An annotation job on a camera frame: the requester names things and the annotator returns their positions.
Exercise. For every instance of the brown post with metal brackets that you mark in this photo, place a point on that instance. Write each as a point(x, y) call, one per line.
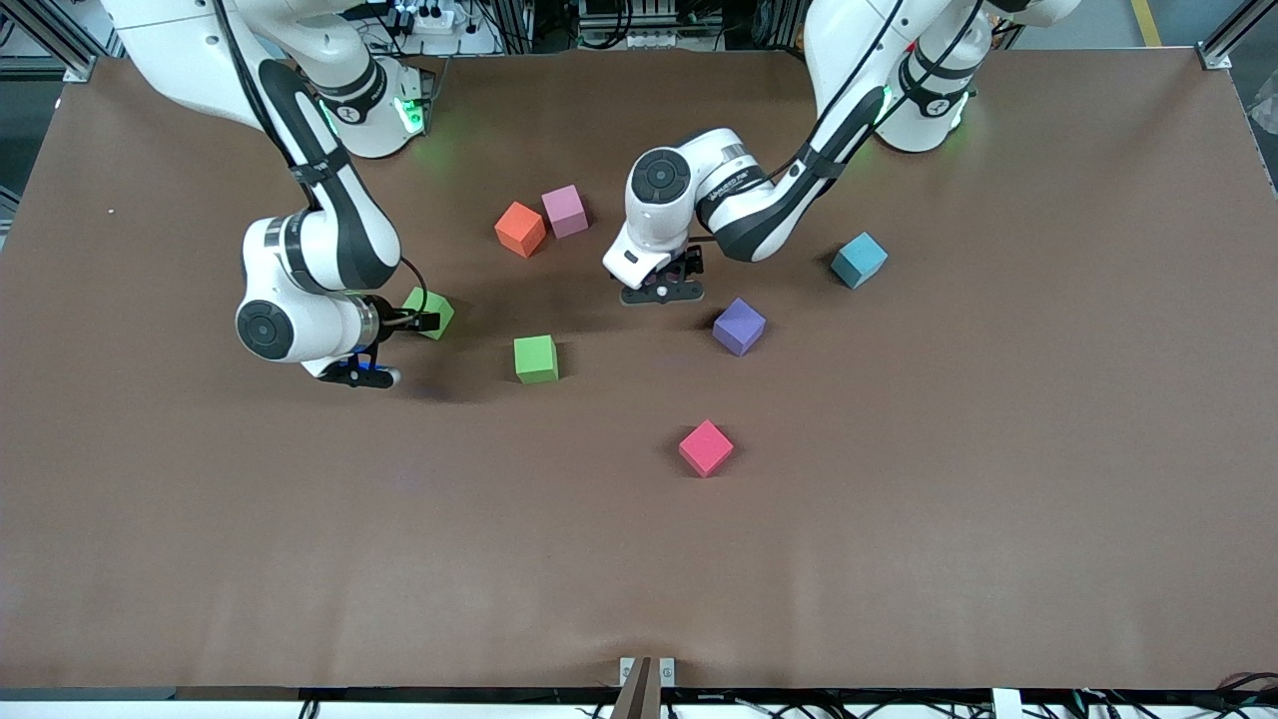
point(644, 689)

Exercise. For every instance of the purple foam cube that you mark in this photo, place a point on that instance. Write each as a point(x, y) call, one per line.
point(739, 327)

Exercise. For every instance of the orange foam cube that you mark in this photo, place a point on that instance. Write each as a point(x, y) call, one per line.
point(520, 230)

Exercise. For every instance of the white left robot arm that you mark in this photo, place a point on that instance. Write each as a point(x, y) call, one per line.
point(659, 230)

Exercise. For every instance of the light green foam cube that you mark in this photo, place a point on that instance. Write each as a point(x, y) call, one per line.
point(445, 306)

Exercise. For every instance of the red foam cube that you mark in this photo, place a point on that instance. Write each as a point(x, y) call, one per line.
point(706, 448)

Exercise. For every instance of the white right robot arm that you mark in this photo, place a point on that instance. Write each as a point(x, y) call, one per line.
point(300, 320)

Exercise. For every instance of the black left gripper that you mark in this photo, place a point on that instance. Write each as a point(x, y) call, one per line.
point(689, 264)

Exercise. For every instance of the metal equipment frame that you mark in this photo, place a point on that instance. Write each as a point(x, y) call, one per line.
point(649, 20)

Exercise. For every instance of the pink foam cube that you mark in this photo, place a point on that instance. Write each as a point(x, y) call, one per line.
point(565, 211)

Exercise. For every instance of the white box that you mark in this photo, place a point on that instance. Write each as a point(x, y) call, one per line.
point(1006, 704)

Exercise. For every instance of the aluminium frame profile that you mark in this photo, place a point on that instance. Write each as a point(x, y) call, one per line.
point(1233, 40)
point(50, 45)

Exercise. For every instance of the brown table cover sheet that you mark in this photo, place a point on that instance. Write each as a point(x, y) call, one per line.
point(300, 549)

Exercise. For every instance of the blue foam cube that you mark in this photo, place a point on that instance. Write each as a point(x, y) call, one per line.
point(859, 260)

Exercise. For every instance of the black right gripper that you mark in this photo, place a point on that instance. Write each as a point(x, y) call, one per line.
point(397, 321)

